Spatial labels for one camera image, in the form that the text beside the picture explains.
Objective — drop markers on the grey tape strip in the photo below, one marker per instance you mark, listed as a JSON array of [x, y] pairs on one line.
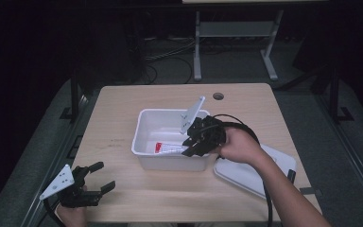
[[310, 191]]

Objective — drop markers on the white box lid black latches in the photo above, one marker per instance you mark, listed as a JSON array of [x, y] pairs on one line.
[[252, 176]]

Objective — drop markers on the red and white toothpaste tube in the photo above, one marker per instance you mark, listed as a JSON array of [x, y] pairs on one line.
[[170, 147]]

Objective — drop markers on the white plastic storage box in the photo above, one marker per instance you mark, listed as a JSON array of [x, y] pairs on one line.
[[157, 132]]

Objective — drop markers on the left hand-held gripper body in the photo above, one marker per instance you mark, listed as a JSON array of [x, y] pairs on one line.
[[67, 189]]

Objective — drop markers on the grey metal table frame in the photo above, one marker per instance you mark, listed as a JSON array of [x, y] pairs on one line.
[[236, 30]]

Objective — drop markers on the black metal stand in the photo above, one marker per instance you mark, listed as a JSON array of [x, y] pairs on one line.
[[335, 94], [74, 94]]

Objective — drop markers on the aluminium floor rail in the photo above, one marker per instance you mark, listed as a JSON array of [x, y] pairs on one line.
[[353, 154], [53, 164]]

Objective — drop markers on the person's left hand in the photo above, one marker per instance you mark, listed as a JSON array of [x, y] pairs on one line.
[[72, 216]]

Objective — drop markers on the person's right hand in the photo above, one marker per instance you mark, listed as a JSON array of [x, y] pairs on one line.
[[241, 146]]

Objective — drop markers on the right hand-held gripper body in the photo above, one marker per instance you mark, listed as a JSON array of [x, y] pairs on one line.
[[206, 129]]

